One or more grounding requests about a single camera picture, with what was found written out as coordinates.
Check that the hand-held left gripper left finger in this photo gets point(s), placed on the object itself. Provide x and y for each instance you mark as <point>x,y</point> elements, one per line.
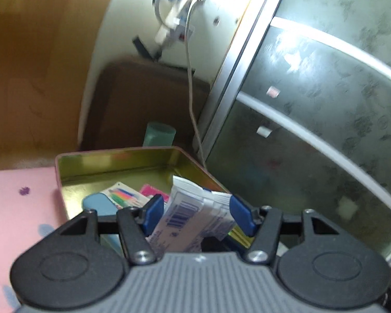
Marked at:
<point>153,212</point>

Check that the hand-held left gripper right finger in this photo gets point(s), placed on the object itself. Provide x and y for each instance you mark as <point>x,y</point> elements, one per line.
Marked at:
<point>242,215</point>

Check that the pink packet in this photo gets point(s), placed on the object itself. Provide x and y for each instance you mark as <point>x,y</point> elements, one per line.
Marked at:
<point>150,190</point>

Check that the blue and white tissue packet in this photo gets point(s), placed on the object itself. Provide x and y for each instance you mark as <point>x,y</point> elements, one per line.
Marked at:
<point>185,215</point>

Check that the light blue case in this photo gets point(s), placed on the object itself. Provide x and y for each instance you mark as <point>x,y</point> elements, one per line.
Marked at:
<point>97,203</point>

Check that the pink biscuit tin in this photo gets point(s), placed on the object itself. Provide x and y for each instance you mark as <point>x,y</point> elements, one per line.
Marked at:
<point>117,166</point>

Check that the colourful striped printed card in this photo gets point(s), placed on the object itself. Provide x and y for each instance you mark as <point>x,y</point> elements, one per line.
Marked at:
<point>127,195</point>

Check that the teal cup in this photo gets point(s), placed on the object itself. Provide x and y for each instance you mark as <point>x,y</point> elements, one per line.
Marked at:
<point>158,135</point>

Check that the white door sticker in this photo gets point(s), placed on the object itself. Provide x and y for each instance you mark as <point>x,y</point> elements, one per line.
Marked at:
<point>263,131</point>
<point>347,208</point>

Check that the brown case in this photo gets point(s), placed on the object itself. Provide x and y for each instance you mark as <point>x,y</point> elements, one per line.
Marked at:
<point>133,97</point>

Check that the frosted glass sliding door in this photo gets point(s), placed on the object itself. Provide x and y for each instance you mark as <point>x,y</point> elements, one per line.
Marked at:
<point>312,120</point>

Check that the red door sticker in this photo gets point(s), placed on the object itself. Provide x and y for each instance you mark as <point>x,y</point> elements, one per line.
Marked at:
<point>272,91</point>

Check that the pink floral tablecloth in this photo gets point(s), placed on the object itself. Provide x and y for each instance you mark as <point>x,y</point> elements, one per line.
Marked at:
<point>19,228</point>

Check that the white power strip with plugs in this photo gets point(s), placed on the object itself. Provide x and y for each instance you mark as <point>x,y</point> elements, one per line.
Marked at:
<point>169,22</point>

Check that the wooden board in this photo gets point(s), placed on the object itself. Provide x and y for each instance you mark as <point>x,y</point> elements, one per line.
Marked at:
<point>35,55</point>

